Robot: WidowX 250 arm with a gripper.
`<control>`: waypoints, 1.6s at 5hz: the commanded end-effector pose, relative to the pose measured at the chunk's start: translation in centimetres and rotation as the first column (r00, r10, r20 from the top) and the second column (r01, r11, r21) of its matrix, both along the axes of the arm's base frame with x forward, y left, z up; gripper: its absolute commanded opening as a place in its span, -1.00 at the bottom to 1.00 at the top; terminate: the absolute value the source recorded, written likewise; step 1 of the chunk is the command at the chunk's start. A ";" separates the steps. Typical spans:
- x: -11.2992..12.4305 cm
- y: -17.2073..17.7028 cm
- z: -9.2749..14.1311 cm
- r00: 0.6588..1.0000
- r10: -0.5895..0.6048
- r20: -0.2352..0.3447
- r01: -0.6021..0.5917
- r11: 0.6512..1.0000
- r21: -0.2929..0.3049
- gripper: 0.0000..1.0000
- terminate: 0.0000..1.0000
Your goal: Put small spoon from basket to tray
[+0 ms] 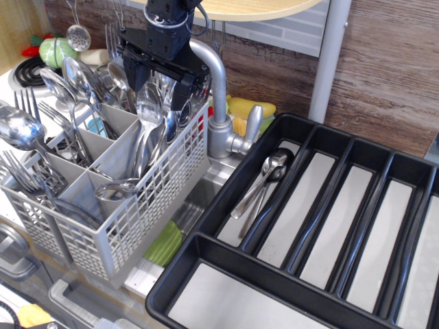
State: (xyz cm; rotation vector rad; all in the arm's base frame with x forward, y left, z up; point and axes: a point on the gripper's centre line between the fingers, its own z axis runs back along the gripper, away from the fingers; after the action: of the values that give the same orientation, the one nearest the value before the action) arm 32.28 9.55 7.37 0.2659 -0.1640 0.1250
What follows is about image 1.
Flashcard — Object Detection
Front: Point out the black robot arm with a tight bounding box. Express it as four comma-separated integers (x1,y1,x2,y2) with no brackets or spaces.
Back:
118,1,209,111

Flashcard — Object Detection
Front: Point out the large steel spoon left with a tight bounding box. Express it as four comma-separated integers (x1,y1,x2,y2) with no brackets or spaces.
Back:
1,106,68,195

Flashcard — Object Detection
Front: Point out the steel fork front left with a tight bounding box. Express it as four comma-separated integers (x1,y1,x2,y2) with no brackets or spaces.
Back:
1,151,69,203

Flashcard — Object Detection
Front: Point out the steel spoon lying on basket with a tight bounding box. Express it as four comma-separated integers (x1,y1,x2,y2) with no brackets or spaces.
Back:
94,178,140,202

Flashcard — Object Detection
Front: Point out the small steel spoon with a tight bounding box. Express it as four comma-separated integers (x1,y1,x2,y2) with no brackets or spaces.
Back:
165,110,178,145

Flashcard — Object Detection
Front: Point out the tall steel fork back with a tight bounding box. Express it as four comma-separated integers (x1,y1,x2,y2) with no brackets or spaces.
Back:
105,21,123,67

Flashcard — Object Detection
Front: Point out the round wooden shelf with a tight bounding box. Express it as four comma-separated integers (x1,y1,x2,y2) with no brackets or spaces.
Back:
201,0,321,22

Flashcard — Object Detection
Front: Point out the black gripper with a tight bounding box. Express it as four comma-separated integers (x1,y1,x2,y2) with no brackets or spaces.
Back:
118,10,210,111

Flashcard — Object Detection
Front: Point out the grey plastic cutlery basket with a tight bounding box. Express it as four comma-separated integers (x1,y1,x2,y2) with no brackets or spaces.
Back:
1,105,210,289

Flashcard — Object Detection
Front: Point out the green toy cabbage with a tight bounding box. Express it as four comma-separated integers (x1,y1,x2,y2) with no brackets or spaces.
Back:
38,37,78,69

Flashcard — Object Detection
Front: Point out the black cutlery tray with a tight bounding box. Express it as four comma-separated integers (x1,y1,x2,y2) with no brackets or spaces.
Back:
145,114,438,328

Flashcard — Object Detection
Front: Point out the steel fork back left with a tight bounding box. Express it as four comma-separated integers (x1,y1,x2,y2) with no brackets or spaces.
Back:
14,87,41,123

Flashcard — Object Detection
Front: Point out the steel spoon back middle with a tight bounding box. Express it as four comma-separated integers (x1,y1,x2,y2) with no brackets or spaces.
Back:
108,62,137,114

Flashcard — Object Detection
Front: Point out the black stove burner coil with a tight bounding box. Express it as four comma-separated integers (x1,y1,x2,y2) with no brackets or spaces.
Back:
13,57,62,88

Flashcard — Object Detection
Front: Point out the hanging metal strainer ladle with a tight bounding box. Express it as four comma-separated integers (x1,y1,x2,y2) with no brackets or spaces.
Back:
66,1,91,52

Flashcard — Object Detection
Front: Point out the grey metal pole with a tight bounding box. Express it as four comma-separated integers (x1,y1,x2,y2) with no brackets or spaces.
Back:
308,0,352,123

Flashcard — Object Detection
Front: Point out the tall steel spoon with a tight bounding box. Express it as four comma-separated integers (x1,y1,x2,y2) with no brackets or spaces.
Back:
40,68,93,166

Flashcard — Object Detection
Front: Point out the silver kitchen faucet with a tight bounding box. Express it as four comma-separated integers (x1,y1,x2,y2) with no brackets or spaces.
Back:
189,38,263,158

